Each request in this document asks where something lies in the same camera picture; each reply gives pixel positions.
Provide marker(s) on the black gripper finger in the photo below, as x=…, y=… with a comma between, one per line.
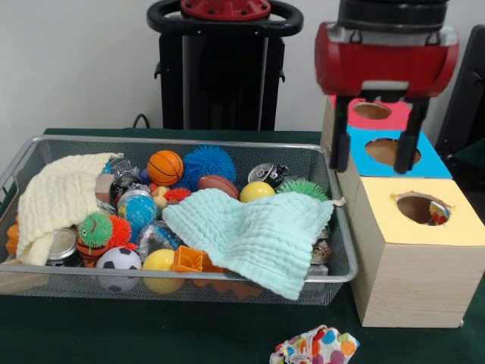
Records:
x=340, y=151
x=407, y=151

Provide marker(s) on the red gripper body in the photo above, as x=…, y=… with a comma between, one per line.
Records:
x=386, y=64

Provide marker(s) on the multicolour spotted cloth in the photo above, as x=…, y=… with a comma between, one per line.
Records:
x=318, y=347
x=439, y=215

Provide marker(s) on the light blue cloth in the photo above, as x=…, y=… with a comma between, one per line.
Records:
x=257, y=235

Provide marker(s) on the clear mesh bin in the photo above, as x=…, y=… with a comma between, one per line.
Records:
x=341, y=235

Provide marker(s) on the wooden box with three holes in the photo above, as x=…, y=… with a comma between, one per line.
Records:
x=409, y=280

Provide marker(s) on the green spiky ball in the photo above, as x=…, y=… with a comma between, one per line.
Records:
x=303, y=188

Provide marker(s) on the yellow ball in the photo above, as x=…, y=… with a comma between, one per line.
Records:
x=257, y=191

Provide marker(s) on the small brown football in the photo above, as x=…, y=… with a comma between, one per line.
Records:
x=218, y=186

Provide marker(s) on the blue spiky ball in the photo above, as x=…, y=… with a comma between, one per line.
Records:
x=208, y=163

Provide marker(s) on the small orange basketball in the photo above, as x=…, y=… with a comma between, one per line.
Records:
x=165, y=168

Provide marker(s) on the orange plastic block toy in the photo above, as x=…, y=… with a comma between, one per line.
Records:
x=187, y=259

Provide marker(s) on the blue globe ball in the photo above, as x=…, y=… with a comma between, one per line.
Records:
x=139, y=212

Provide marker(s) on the small soccer ball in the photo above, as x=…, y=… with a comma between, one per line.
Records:
x=117, y=259

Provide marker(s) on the dark green table cloth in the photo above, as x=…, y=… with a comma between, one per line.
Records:
x=151, y=333

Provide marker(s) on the cream white cloth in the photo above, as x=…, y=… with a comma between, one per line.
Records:
x=53, y=193

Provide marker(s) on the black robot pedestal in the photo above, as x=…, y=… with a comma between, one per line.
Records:
x=223, y=76

